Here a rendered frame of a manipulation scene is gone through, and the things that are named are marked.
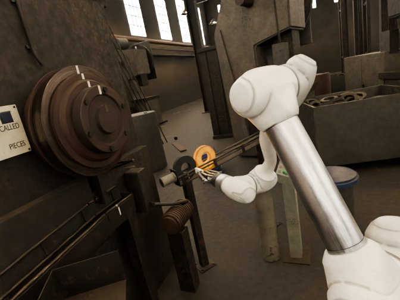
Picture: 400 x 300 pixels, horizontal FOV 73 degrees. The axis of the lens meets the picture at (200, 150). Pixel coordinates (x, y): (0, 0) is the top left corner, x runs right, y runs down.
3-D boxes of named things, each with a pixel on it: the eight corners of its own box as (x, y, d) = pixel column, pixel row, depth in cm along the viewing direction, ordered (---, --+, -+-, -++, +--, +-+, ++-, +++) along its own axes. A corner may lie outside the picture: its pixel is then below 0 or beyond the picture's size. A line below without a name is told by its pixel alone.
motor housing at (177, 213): (176, 294, 161) (156, 215, 148) (190, 268, 181) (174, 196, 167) (196, 297, 156) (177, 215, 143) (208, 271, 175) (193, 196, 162)
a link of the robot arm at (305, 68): (278, 93, 101) (255, 98, 93) (302, 46, 89) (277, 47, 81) (305, 112, 95) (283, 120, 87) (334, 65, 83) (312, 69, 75)
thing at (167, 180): (161, 186, 161) (158, 177, 159) (173, 180, 165) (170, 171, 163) (165, 188, 156) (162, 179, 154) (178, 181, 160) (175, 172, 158)
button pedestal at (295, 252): (282, 265, 168) (270, 174, 152) (285, 242, 189) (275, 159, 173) (309, 268, 161) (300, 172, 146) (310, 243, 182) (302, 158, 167)
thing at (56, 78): (53, 195, 103) (9, 70, 92) (127, 156, 145) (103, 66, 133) (65, 195, 101) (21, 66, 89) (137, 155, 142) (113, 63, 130)
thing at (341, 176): (311, 241, 185) (305, 184, 174) (311, 216, 213) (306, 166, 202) (365, 244, 172) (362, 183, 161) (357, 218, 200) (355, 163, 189)
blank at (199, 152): (190, 150, 167) (192, 151, 165) (209, 141, 175) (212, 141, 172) (196, 172, 172) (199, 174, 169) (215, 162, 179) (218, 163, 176)
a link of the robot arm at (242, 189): (219, 198, 129) (240, 191, 136) (241, 210, 116) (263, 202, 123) (219, 177, 126) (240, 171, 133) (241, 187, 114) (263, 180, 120)
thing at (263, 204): (260, 261, 175) (249, 188, 162) (263, 249, 186) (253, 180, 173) (279, 263, 170) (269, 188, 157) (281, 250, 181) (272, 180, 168)
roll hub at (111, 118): (84, 162, 105) (62, 90, 98) (127, 142, 130) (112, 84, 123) (94, 161, 103) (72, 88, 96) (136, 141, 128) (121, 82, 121)
